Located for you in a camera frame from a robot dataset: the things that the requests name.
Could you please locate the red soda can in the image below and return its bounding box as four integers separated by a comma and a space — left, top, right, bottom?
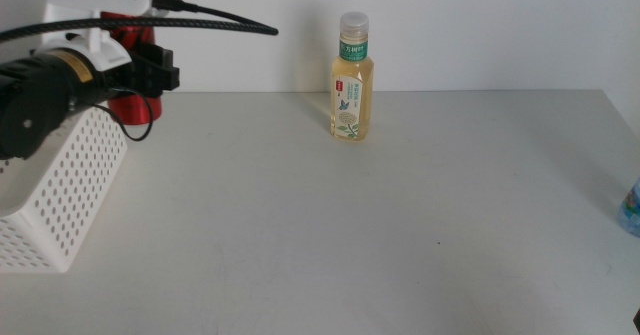
99, 10, 164, 126

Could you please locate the blue water bottle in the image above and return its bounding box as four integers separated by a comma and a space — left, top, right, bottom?
615, 177, 640, 239

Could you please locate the yellow tea bottle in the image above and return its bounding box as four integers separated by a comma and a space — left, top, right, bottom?
329, 11, 375, 143

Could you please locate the white perforated plastic basket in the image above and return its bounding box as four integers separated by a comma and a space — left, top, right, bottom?
0, 99, 129, 275

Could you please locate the thin black left gripper wire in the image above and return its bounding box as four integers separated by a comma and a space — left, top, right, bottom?
92, 88, 154, 143

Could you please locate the braided left camera cable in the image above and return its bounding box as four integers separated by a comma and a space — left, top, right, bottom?
0, 0, 280, 45

